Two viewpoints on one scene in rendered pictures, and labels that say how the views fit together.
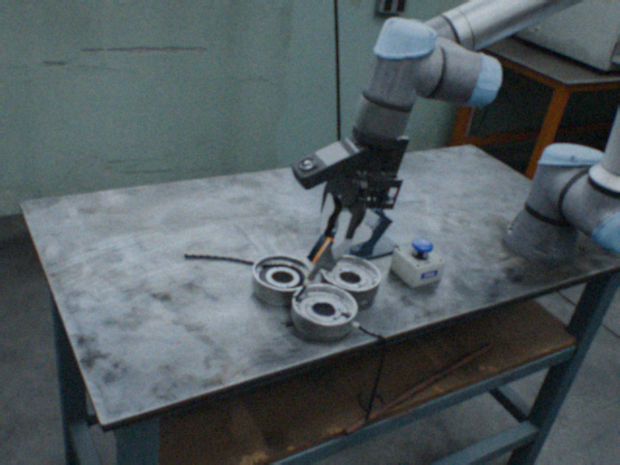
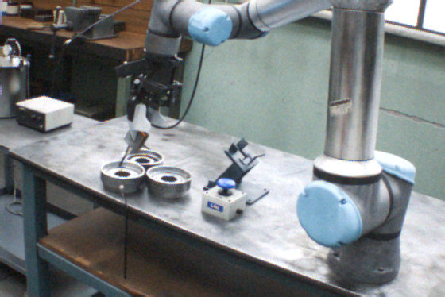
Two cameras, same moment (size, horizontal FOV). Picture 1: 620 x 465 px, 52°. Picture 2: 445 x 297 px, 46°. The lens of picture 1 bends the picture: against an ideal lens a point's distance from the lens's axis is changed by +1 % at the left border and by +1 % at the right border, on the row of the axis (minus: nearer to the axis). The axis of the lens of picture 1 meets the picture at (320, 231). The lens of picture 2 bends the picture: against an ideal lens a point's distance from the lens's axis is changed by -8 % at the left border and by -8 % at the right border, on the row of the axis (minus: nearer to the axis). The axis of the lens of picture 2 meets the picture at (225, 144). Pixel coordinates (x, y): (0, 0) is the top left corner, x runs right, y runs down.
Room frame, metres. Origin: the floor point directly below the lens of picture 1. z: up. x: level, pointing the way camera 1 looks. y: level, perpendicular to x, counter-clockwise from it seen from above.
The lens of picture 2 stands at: (0.51, -1.21, 1.34)
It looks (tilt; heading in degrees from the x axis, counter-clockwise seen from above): 19 degrees down; 65
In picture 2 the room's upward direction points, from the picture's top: 7 degrees clockwise
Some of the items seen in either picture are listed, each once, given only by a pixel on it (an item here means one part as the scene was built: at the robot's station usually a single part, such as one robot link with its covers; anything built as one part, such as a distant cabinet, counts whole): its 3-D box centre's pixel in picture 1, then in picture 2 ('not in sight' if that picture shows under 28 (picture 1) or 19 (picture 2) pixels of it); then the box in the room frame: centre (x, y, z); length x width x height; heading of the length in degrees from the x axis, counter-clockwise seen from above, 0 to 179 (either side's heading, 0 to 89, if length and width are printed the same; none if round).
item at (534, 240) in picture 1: (546, 227); (369, 242); (1.18, -0.47, 0.85); 0.15 x 0.15 x 0.10
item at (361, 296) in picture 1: (349, 281); (168, 182); (0.91, -0.06, 0.82); 0.10 x 0.10 x 0.04
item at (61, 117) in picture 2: not in sight; (22, 80); (0.61, 0.90, 0.83); 0.41 x 0.19 x 0.30; 130
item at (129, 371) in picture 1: (358, 233); (256, 191); (1.13, -0.08, 0.79); 1.20 x 0.60 x 0.02; 126
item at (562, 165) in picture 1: (568, 179); (380, 188); (1.18, -0.47, 0.97); 0.13 x 0.12 x 0.14; 23
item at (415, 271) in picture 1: (419, 263); (226, 202); (1.00, -0.19, 0.82); 0.08 x 0.07 x 0.05; 126
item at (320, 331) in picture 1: (323, 313); (121, 177); (0.81, -0.03, 0.82); 0.10 x 0.10 x 0.04
